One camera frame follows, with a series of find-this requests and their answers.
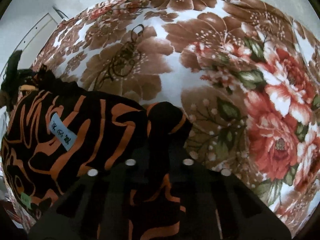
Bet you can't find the floral brown bed blanket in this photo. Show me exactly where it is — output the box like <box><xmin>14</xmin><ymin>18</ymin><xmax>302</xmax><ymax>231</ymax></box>
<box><xmin>0</xmin><ymin>0</ymin><xmax>320</xmax><ymax>238</ymax></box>

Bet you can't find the black orange graffiti hoodie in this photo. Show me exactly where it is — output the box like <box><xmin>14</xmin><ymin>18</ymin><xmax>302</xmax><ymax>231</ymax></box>
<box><xmin>1</xmin><ymin>68</ymin><xmax>194</xmax><ymax>239</ymax></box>

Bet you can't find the white bed headboard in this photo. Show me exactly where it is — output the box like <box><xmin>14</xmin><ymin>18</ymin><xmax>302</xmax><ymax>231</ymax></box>
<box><xmin>1</xmin><ymin>8</ymin><xmax>62</xmax><ymax>80</ymax></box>

